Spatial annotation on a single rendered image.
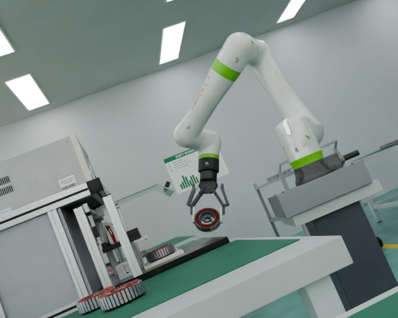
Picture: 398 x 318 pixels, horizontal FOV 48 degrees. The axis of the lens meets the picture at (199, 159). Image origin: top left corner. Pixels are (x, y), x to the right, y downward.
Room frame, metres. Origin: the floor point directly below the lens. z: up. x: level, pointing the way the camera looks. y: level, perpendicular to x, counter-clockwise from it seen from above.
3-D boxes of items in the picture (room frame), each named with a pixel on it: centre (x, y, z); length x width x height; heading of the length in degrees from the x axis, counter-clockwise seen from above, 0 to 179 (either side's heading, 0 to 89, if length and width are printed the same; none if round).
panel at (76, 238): (1.76, 0.54, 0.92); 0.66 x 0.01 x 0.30; 11
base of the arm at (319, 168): (1.69, -0.43, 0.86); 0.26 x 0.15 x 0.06; 85
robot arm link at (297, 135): (1.71, -0.38, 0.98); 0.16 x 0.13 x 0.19; 151
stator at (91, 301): (1.25, 0.41, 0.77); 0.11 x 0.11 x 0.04
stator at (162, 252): (1.69, 0.27, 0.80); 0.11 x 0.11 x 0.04
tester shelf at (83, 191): (1.75, 0.60, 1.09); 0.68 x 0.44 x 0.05; 11
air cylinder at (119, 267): (1.67, 0.41, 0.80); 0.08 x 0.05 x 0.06; 11
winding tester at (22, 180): (1.76, 0.61, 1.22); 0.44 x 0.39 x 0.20; 11
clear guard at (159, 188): (1.98, 0.33, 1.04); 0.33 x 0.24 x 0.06; 101
